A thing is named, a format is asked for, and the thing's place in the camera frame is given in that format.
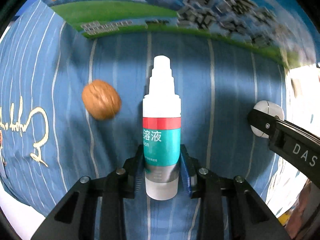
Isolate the white teal spray bottle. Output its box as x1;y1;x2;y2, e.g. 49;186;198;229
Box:
143;55;181;201

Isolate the blue striped bedsheet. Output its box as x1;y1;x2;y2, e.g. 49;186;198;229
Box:
0;0;288;240

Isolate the brown walnut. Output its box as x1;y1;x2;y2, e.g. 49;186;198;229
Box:
81;79;121;120

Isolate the open cardboard milk box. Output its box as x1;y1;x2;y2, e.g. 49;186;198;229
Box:
35;0;313;68

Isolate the white earbud case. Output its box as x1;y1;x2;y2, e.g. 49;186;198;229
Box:
247;100;285;139

